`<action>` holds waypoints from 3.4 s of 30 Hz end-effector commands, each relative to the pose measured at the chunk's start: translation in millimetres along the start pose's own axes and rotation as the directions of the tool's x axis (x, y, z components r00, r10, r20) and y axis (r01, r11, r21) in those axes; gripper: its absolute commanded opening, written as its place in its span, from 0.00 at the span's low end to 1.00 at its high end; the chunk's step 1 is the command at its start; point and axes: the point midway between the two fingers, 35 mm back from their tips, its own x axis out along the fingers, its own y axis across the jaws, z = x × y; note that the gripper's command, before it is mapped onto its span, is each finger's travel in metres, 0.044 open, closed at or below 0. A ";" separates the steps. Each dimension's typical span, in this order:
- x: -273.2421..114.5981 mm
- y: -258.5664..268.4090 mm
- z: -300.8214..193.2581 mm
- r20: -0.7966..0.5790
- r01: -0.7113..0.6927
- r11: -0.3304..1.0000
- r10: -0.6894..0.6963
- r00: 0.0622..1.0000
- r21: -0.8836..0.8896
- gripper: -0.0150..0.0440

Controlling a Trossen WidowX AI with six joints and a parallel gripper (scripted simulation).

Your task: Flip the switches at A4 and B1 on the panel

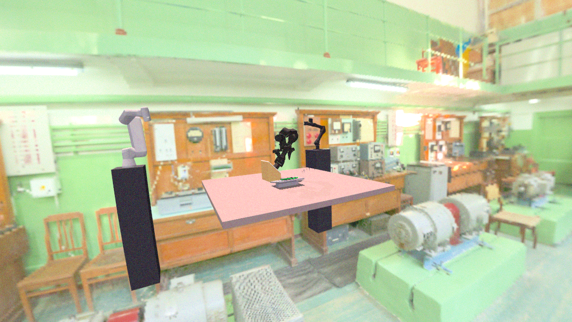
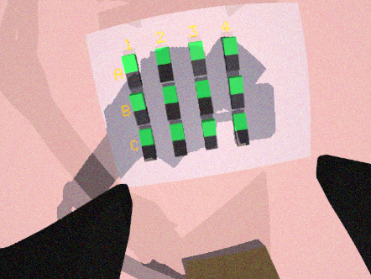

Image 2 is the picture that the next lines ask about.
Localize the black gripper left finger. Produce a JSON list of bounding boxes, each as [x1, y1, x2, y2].
[[0, 183, 133, 279]]

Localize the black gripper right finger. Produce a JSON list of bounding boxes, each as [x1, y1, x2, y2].
[[316, 155, 371, 275]]

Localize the white switch panel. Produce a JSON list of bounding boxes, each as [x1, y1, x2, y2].
[[86, 2, 311, 187]]

